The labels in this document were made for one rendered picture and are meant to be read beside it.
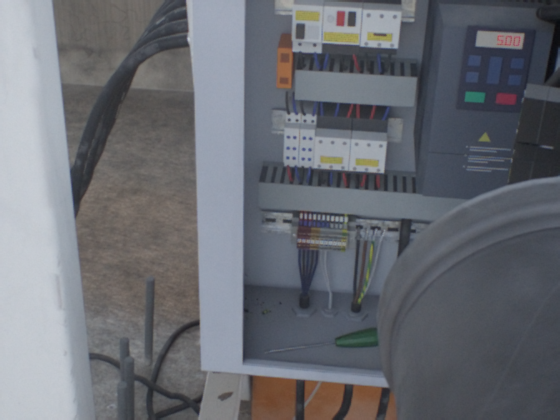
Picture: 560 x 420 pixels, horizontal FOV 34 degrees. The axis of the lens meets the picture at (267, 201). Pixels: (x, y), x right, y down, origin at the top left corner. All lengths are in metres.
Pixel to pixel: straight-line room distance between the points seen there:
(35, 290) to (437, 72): 0.51
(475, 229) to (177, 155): 2.89
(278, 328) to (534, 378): 1.14
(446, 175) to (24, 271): 0.54
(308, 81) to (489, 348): 0.95
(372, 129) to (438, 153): 0.14
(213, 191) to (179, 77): 2.48
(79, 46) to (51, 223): 2.93
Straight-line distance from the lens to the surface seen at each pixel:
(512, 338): 0.21
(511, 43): 1.01
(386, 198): 1.22
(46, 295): 0.72
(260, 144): 1.26
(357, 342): 1.29
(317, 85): 1.14
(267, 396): 1.96
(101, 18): 3.54
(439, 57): 1.01
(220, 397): 1.82
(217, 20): 1.00
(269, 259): 1.35
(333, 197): 1.22
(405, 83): 1.14
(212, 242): 1.13
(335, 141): 1.15
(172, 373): 2.23
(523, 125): 0.82
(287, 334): 1.32
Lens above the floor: 1.50
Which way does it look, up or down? 32 degrees down
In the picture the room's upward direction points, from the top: 1 degrees clockwise
